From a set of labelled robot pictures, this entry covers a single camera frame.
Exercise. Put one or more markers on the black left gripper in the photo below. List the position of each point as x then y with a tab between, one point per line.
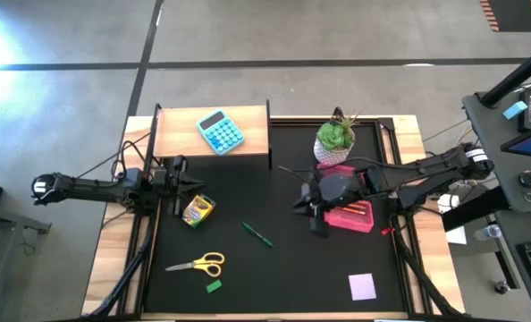
167	185

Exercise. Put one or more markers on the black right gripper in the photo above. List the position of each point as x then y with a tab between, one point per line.
339	191

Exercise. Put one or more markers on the green yellow crayon box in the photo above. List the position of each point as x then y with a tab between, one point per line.
198	210

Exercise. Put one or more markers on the orange pen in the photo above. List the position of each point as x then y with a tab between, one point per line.
352	212

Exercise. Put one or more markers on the pink plastic tray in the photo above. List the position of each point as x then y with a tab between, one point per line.
352	221

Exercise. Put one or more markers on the green pen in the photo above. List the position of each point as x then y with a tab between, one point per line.
257	235

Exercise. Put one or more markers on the purple sticky note pad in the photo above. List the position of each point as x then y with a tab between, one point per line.
362	286

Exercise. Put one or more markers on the green eraser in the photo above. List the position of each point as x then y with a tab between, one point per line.
213	286

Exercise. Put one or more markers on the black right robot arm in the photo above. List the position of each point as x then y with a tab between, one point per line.
426	172

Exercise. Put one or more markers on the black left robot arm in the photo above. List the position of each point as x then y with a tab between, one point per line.
91	188

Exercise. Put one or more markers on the wooden shelf with black legs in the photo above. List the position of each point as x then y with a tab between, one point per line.
176	132

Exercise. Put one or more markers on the turquoise calculator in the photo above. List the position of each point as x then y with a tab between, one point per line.
221	132

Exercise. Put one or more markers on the succulent in patterned white pot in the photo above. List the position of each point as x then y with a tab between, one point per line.
334	141

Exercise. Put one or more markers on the black table mat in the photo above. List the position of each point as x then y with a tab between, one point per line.
270	277

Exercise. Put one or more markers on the white paper sheet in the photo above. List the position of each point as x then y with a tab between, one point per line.
455	223

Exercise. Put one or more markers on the clear water bottle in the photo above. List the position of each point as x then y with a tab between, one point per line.
488	232

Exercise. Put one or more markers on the dark grey side desk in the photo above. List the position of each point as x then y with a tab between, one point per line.
493	179

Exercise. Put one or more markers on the black caster wheel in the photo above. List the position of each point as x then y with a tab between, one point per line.
502	287

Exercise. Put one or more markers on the black computer mouse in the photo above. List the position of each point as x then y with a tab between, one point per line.
530	179

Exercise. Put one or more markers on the light blue block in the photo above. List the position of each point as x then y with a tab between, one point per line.
515	110

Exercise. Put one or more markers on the black pole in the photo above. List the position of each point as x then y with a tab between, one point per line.
516	76

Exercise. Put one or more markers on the striped rug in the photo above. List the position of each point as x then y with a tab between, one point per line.
516	15

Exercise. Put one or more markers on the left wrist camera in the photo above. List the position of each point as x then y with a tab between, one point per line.
179	164

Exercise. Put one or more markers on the black aluminium table frame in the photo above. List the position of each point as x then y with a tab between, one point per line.
408	268

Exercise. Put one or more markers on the black support bracket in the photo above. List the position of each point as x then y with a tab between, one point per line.
475	210

